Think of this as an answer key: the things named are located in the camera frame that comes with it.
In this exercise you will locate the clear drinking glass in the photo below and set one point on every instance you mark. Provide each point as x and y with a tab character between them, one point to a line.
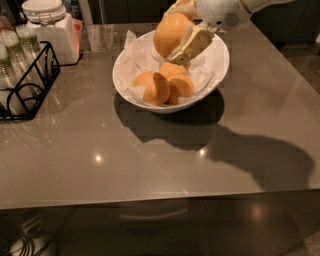
103	37

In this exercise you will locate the small hidden middle orange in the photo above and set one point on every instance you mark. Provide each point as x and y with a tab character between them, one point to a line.
168	70

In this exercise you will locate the white ceramic bowl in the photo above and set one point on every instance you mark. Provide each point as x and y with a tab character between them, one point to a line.
218	60

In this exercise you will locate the white paper bowl liner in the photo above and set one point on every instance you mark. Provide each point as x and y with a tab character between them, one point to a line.
143	78

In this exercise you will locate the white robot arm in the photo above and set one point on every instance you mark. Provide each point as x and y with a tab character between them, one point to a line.
254	6

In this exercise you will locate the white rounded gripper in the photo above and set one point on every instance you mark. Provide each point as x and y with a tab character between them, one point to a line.
220	14

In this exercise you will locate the white lidded ceramic jar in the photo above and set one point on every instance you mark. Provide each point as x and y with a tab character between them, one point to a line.
52	23

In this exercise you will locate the black wire cup rack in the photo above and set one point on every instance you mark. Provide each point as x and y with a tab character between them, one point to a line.
24	101

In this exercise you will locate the pink carton behind jar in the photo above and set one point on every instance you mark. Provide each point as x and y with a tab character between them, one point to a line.
77	34

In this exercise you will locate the clear plastic cup stack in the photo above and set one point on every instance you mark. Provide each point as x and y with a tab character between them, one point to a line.
11	59

